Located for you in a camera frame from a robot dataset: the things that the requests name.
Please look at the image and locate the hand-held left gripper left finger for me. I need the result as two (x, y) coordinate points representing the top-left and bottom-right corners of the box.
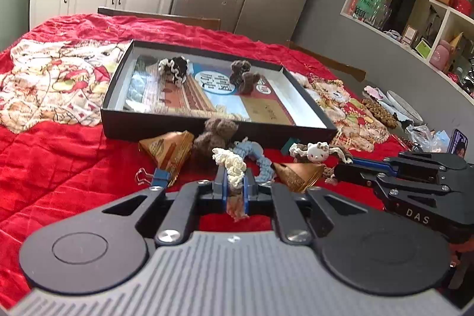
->
(102, 166), (228, 247)

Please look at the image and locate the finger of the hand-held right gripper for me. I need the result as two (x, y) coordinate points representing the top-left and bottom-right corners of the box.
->
(333, 162), (401, 191)
(349, 156), (402, 171)

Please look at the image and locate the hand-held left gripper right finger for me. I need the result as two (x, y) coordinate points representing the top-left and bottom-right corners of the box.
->
(242, 169), (368, 245)

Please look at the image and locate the cream crochet scrunchie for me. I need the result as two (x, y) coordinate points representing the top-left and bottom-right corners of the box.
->
(212, 147), (248, 221)

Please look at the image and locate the blue crochet scrunchie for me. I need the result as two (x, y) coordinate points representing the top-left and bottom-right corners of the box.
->
(233, 140), (273, 188)

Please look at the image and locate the brown scrunchie with white cat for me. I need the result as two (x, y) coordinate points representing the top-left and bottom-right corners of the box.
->
(289, 141), (353, 166)

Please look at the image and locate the shallow black cardboard box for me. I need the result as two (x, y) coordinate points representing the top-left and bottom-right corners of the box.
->
(101, 39), (338, 151)

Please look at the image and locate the brown pyramid packet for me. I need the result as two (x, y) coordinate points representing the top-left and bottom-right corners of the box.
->
(139, 131), (195, 188)
(273, 162), (327, 193)

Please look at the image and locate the brown plush teddy bear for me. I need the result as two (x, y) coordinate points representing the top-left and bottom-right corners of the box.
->
(193, 118), (240, 162)
(228, 60), (262, 95)

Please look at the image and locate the clear plastic bag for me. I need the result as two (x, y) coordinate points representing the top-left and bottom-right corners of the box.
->
(405, 124), (451, 154)

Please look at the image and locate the small teal packet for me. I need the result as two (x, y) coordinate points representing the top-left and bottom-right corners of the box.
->
(281, 137), (299, 156)

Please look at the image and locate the smartphone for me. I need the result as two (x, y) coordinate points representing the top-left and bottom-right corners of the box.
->
(449, 129), (469, 158)

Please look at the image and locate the blue binder clip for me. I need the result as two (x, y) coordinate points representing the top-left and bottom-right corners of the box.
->
(134, 168), (170, 188)

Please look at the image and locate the white plate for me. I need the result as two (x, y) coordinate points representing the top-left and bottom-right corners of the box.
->
(386, 90), (423, 125)

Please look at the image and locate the small pink backpack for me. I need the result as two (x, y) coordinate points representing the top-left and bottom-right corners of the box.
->
(430, 40), (452, 73)

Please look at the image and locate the black and white scrunchie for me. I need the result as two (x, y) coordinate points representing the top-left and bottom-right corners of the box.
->
(158, 56), (192, 86)

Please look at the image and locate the tall black box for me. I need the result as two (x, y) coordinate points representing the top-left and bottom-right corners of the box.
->
(389, 0), (422, 36)

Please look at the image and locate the red printed blanket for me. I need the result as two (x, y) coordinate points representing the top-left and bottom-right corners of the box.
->
(0, 13), (408, 310)

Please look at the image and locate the brown bead bracelet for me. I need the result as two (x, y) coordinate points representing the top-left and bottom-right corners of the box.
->
(361, 98), (399, 129)

